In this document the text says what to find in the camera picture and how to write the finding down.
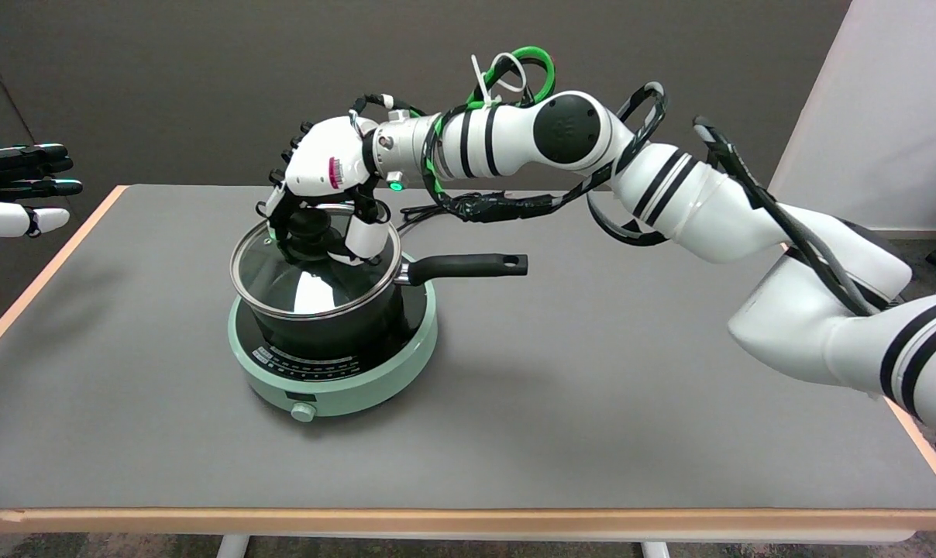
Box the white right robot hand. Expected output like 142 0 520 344
255 116 392 267

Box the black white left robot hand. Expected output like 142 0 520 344
0 143 84 239

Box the glass pot lid black knob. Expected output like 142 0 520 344
229 203 401 321

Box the mint green induction cooker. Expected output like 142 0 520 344
227 252 439 424

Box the grey table mat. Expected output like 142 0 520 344
0 184 936 511

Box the white partition panel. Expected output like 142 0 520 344
770 0 936 233

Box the black power cord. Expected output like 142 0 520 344
393 200 457 233

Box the white cable tie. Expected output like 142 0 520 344
472 52 528 108

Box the black saucepan with handle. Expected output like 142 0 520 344
232 252 529 361

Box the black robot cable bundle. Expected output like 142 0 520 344
352 81 903 317

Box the green robot cable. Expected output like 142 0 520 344
425 46 556 195

